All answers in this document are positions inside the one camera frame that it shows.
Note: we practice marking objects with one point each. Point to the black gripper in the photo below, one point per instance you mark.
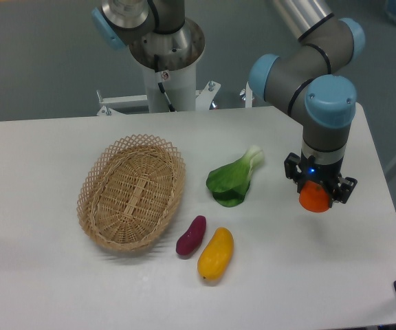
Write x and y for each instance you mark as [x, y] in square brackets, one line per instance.
[304, 170]

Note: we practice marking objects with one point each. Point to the orange fruit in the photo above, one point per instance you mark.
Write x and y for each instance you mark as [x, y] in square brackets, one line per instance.
[314, 198]

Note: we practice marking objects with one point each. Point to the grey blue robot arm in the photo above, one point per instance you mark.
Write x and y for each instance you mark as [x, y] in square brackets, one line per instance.
[305, 86]

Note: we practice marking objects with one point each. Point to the woven wicker basket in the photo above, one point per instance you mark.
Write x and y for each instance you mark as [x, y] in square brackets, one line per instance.
[132, 193]

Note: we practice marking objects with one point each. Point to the green bok choy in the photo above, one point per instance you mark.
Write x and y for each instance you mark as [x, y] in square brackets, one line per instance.
[230, 183]

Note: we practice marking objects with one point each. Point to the yellow mango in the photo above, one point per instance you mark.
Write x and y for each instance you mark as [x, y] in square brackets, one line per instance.
[216, 256]

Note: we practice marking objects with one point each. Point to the purple sweet potato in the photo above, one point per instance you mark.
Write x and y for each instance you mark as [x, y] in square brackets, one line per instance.
[192, 238]

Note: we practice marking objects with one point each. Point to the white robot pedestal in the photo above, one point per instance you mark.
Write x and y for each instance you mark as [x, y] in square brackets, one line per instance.
[169, 66]

